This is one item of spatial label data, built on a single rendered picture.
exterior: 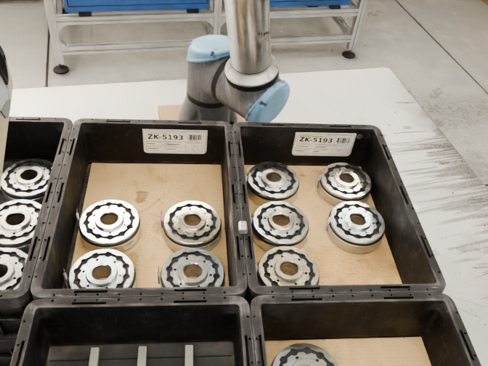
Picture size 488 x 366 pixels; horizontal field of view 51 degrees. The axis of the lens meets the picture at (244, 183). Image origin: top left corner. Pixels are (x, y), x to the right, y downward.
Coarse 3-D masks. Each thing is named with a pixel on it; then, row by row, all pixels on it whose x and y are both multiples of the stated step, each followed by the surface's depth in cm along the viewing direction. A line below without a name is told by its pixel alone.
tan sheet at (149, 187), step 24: (96, 168) 102; (120, 168) 103; (144, 168) 103; (168, 168) 104; (192, 168) 105; (216, 168) 105; (96, 192) 98; (120, 192) 98; (144, 192) 99; (168, 192) 99; (192, 192) 100; (216, 192) 100; (144, 216) 94; (144, 240) 90; (72, 264) 85; (144, 264) 87
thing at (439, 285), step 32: (256, 128) 101; (288, 128) 101; (320, 128) 102; (352, 128) 103; (416, 224) 85; (256, 288) 73; (288, 288) 74; (320, 288) 74; (352, 288) 75; (384, 288) 75; (416, 288) 76
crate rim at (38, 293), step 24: (96, 120) 97; (120, 120) 98; (144, 120) 99; (168, 120) 99; (72, 144) 92; (240, 216) 83; (48, 240) 78; (240, 240) 79; (240, 264) 76; (96, 288) 71; (120, 288) 71; (144, 288) 72; (168, 288) 72; (192, 288) 72; (216, 288) 73; (240, 288) 73
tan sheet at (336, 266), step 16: (304, 176) 106; (304, 192) 102; (256, 208) 98; (304, 208) 99; (320, 208) 100; (320, 224) 97; (320, 240) 94; (384, 240) 95; (256, 256) 90; (320, 256) 91; (336, 256) 91; (352, 256) 92; (368, 256) 92; (384, 256) 92; (320, 272) 89; (336, 272) 89; (352, 272) 89; (368, 272) 90; (384, 272) 90
